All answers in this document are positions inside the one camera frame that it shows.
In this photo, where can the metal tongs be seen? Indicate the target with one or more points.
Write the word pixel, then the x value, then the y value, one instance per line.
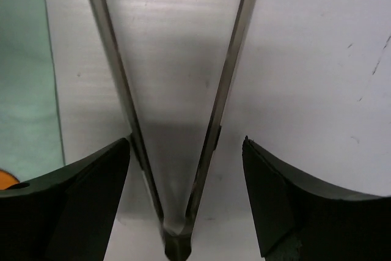
pixel 173 63

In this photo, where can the mint green cartoon placemat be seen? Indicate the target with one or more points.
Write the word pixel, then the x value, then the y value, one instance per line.
pixel 31 139

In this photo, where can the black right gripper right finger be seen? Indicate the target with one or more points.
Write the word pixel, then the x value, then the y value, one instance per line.
pixel 300 217

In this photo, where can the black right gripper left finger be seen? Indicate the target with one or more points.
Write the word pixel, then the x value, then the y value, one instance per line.
pixel 67 214

